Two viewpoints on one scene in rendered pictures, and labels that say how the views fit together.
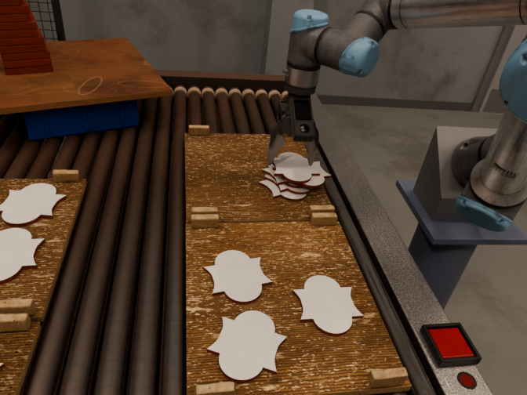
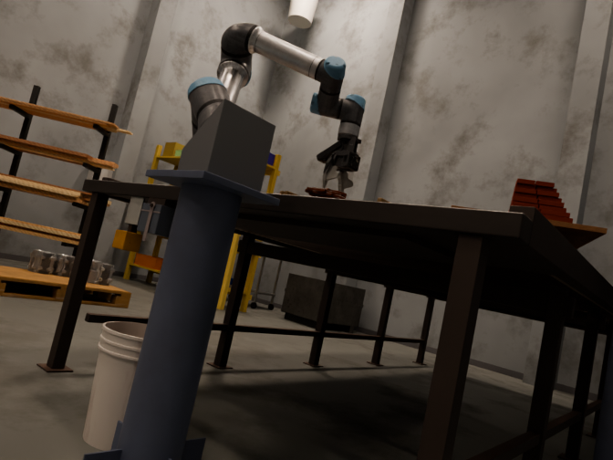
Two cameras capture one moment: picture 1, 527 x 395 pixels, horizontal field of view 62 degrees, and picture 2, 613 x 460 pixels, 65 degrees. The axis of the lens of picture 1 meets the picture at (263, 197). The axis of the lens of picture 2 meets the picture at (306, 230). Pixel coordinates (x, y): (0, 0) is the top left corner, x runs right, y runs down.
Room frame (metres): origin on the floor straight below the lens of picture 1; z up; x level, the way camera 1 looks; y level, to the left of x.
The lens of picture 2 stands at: (2.23, -1.14, 0.67)
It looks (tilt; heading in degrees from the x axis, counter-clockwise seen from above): 6 degrees up; 142
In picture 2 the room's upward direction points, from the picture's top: 12 degrees clockwise
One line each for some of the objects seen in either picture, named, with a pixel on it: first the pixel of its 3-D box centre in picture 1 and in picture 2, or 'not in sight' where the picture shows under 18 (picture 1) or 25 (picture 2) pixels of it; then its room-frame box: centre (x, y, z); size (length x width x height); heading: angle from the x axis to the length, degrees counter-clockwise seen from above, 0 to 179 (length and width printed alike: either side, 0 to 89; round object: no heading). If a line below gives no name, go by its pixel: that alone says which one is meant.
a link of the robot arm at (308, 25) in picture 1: (308, 39); (352, 111); (0.95, -0.05, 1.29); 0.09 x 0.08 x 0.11; 53
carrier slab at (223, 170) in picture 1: (252, 172); not in sight; (0.97, 0.04, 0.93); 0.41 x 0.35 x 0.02; 13
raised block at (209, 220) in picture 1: (205, 221); not in sight; (0.72, 0.12, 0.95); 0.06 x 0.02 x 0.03; 103
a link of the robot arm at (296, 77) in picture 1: (300, 75); (348, 132); (0.95, -0.05, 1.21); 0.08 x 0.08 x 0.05
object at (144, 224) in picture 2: not in sight; (157, 221); (0.31, -0.41, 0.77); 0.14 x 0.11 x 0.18; 12
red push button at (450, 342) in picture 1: (449, 344); not in sight; (0.50, -0.36, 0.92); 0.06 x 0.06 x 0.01; 12
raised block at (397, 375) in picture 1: (387, 377); not in sight; (0.40, -0.23, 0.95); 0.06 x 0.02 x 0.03; 103
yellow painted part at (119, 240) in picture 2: not in sight; (131, 223); (0.13, -0.45, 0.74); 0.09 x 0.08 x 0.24; 12
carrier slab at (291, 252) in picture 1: (280, 294); not in sight; (0.56, -0.05, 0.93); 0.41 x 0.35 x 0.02; 13
